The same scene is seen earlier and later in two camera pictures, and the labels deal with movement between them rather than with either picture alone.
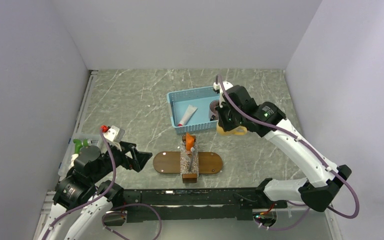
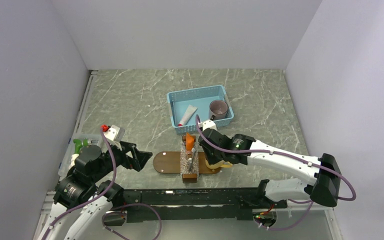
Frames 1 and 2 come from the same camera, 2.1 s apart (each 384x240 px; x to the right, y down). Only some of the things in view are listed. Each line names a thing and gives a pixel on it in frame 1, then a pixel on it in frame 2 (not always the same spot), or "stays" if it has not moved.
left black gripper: (140, 158) stays
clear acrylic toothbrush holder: (189, 162) stays
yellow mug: (240, 130) -> (222, 164)
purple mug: (212, 111) stays
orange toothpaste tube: (189, 141) stays
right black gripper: (226, 126) -> (210, 159)
